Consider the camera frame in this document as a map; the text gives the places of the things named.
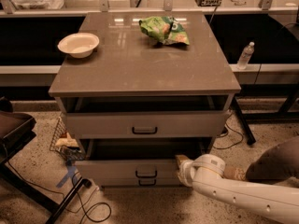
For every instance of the tan sneaker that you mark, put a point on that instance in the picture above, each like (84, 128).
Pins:
(234, 173)

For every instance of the wire basket with items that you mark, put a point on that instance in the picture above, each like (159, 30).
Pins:
(63, 144)

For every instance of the green chip bag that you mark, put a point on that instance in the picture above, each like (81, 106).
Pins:
(164, 29)

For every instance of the white paper bowl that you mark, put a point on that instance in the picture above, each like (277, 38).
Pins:
(79, 45)

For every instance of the black table leg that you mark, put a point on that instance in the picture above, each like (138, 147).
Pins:
(250, 137)

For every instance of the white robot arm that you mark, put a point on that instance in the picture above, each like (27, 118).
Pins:
(205, 176)

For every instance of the grey drawer cabinet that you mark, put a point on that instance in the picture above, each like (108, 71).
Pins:
(130, 73)

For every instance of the dark chair seat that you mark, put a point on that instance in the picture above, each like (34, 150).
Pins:
(16, 130)

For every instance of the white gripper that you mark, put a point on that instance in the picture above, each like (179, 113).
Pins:
(186, 173)

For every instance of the person leg brown trousers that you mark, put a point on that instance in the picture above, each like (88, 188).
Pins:
(278, 163)

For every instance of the clear plastic water bottle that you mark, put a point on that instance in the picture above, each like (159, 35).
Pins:
(245, 56)

